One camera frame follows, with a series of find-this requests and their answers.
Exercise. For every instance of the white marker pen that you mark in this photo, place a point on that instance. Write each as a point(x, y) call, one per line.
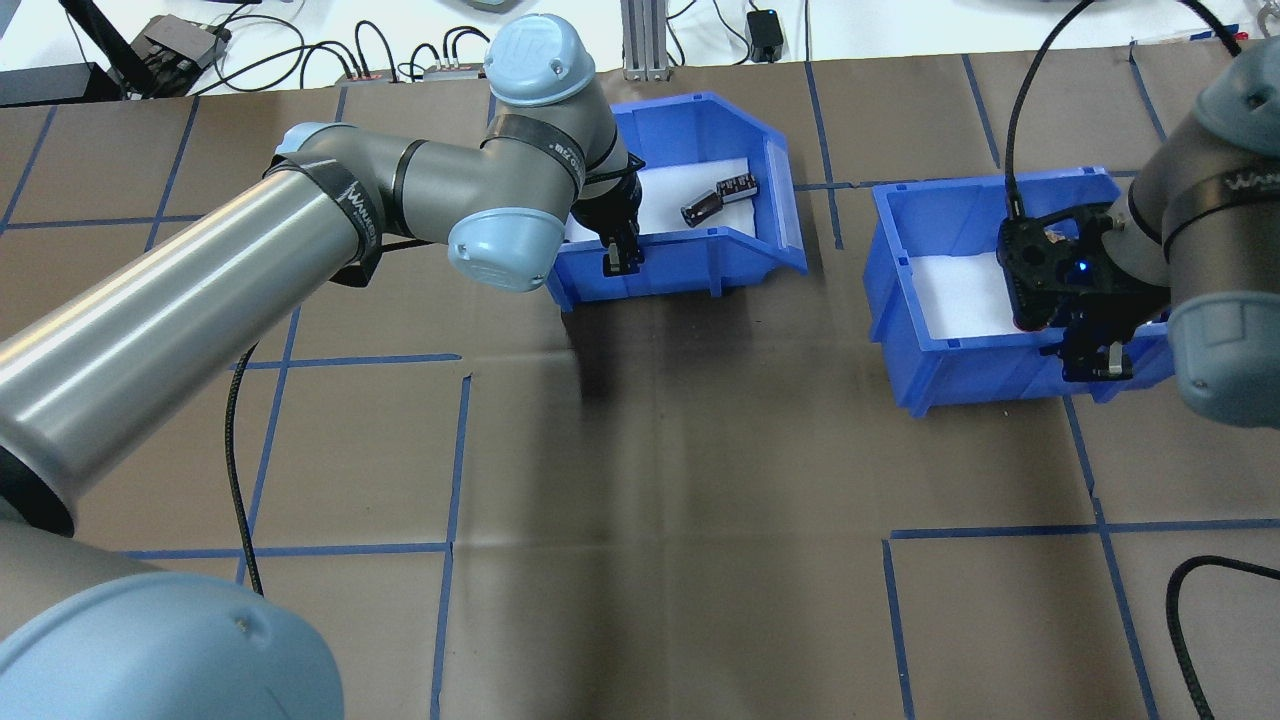
point(1205, 35)

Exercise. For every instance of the black power adapter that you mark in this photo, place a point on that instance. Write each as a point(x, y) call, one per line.
point(765, 35)

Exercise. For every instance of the aluminium extrusion post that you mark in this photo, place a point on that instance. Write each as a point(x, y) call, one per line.
point(645, 40)

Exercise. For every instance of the blue bin of switches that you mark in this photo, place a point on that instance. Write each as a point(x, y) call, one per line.
point(960, 375)

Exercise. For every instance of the black cylindrical capacitor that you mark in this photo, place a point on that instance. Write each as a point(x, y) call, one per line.
point(738, 187)
point(702, 208)

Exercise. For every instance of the flat black box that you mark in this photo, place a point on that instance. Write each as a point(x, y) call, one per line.
point(45, 85)

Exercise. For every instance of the black electronic device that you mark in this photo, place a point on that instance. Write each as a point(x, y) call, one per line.
point(180, 42)

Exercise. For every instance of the black diagonal stand bar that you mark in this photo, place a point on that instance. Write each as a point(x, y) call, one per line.
point(105, 45)

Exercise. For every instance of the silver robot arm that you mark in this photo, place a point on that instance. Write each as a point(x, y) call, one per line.
point(1220, 200)
point(150, 340)

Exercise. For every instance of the blue bin of capacitors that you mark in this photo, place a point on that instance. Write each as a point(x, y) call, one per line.
point(700, 125)

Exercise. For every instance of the small grey adapter box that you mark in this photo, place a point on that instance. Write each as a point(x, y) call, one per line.
point(455, 72)
point(368, 75)

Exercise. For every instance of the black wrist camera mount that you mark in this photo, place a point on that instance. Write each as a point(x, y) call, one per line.
point(1045, 270)

